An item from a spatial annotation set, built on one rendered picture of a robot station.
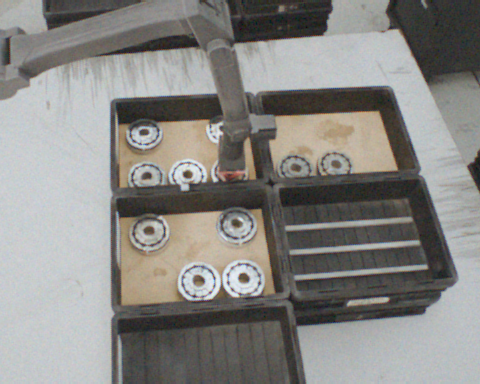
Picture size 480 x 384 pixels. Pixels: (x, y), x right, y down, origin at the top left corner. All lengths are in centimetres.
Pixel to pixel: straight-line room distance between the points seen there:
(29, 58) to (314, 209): 88
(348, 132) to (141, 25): 94
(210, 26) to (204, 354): 77
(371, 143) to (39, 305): 101
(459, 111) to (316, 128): 146
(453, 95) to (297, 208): 172
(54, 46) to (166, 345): 74
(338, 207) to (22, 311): 86
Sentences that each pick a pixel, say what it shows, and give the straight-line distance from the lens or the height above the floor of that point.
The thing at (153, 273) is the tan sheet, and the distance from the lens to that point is 148.
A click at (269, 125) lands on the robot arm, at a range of 141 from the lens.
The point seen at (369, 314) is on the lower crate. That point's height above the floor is 74.
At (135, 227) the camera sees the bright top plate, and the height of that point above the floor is 86.
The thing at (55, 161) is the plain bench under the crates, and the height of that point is 70.
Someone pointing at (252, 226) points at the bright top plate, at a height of 86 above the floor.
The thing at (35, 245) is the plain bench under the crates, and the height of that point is 70.
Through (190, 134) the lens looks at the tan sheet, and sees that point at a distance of 168.
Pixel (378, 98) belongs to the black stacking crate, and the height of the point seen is 89.
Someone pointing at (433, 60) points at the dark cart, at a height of 23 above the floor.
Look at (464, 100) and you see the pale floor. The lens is 316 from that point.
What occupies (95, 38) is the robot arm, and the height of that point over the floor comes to 151.
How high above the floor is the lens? 219
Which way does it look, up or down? 55 degrees down
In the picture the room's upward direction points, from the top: 4 degrees clockwise
